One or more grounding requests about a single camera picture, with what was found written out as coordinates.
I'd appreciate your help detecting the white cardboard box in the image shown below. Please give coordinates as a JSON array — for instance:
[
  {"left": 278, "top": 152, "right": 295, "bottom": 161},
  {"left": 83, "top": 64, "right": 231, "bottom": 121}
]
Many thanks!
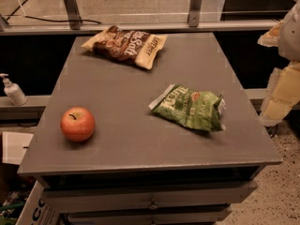
[{"left": 16, "top": 182, "right": 59, "bottom": 225}]

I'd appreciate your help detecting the white pump bottle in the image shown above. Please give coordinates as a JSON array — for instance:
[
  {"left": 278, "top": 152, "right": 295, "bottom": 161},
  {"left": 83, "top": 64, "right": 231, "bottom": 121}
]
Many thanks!
[{"left": 0, "top": 73, "right": 27, "bottom": 106}]

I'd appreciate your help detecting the green jalapeno chip bag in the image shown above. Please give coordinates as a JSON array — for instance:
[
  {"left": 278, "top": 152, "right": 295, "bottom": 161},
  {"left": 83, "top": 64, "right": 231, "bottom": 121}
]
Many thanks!
[{"left": 149, "top": 84, "right": 226, "bottom": 132}]

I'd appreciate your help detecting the grey drawer cabinet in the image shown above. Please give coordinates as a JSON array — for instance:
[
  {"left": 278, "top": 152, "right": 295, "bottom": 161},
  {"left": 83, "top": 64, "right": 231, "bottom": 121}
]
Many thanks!
[{"left": 19, "top": 33, "right": 281, "bottom": 225}]

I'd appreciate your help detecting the red apple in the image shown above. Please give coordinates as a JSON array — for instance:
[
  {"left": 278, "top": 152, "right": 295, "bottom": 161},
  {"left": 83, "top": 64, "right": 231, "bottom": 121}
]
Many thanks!
[{"left": 60, "top": 107, "right": 96, "bottom": 143}]

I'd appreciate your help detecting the white paper sheet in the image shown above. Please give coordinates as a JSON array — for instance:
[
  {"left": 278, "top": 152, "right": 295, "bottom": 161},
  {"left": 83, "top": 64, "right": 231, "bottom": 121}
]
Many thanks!
[{"left": 2, "top": 131, "right": 33, "bottom": 165}]

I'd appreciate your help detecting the brown sea salt chip bag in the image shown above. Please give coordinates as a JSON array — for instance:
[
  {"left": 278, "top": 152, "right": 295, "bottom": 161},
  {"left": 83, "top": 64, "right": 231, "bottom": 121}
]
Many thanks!
[{"left": 82, "top": 25, "right": 167, "bottom": 70}]

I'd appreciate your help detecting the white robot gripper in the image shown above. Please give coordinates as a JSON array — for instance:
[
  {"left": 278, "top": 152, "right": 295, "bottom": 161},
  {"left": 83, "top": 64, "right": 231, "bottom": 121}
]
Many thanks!
[{"left": 257, "top": 1, "right": 300, "bottom": 127}]

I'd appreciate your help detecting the black cable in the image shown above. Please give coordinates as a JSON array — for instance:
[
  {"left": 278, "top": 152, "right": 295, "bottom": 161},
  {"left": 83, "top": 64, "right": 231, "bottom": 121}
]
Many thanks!
[{"left": 5, "top": 0, "right": 102, "bottom": 25}]

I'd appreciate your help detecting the metal railing frame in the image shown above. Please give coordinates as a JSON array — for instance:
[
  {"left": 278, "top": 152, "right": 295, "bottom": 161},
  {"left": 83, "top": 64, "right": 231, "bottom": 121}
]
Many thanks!
[{"left": 0, "top": 0, "right": 299, "bottom": 36}]

